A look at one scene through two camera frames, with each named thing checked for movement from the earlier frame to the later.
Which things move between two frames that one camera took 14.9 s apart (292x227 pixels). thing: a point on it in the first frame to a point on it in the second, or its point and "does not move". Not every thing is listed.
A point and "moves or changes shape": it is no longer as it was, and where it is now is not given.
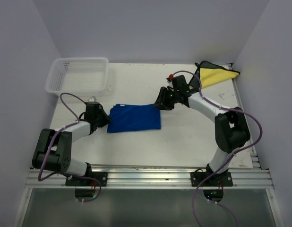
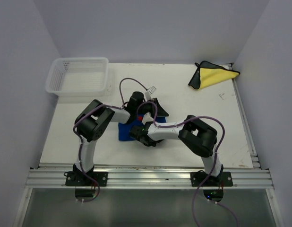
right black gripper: [161, 102] to [158, 141]
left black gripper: [107, 119] to [160, 111]
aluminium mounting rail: [244, 177] does not move
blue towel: [126, 117] moves or changes shape
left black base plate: [71, 180] does not move
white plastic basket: [77, 75] does not move
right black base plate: [223, 179] does not move
